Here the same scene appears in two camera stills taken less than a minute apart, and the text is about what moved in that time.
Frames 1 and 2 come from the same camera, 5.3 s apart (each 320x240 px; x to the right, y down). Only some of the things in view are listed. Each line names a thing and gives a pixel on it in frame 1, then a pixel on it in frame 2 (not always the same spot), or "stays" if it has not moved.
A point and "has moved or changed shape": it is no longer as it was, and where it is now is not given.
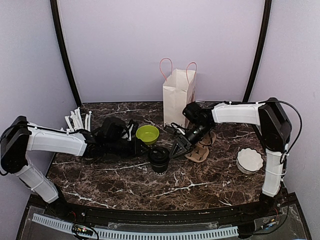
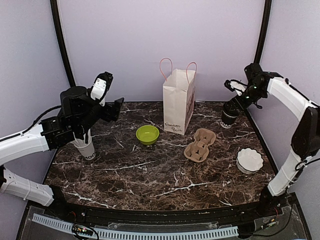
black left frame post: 54,7 stays
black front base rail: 277,216 stays
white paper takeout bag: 178,92 stays
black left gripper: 136,150 → 112,110
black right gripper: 184,147 → 242,105
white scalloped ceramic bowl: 249,161 stays
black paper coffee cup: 160,170 has moved or changed shape
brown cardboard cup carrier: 200,152 stays
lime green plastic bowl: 147,133 stays
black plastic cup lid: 159,156 has moved or changed shape
